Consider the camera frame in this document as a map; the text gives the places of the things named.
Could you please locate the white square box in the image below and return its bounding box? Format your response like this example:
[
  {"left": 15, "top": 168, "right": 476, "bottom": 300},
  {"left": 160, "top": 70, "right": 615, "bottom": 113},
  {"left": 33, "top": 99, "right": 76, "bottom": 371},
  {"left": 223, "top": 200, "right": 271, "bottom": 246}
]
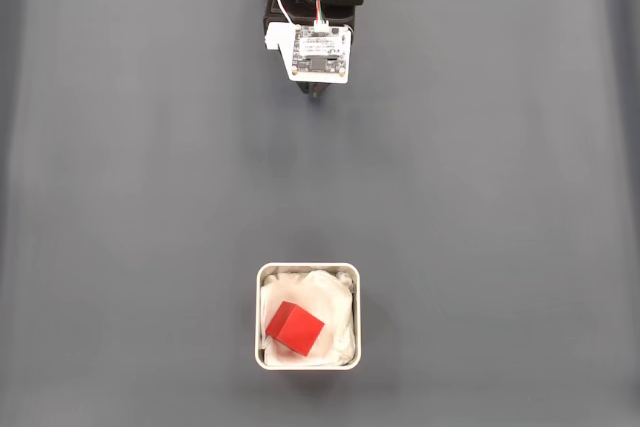
[{"left": 254, "top": 261, "right": 362, "bottom": 372}]

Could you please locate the white tissue paper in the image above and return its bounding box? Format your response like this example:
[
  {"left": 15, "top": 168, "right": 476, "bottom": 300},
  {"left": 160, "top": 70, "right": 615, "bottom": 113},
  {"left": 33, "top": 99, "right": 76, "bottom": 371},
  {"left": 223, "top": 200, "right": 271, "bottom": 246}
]
[{"left": 260, "top": 269, "right": 357, "bottom": 367}]

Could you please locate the grey table mat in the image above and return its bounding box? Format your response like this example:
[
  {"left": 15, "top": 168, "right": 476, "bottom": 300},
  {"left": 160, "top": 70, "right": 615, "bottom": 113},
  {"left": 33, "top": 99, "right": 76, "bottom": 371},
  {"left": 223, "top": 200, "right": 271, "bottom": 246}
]
[{"left": 0, "top": 0, "right": 640, "bottom": 427}]

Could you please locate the red cube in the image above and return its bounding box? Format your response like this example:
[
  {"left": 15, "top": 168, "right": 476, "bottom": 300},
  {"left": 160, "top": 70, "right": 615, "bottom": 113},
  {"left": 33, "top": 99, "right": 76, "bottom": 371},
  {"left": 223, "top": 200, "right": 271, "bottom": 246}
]
[{"left": 264, "top": 300, "right": 326, "bottom": 358}]

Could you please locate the white camera circuit board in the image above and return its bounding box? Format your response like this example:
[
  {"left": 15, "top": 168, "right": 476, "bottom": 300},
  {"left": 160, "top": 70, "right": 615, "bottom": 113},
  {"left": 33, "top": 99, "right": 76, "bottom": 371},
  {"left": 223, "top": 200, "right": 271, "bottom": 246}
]
[{"left": 264, "top": 20, "right": 353, "bottom": 84}]

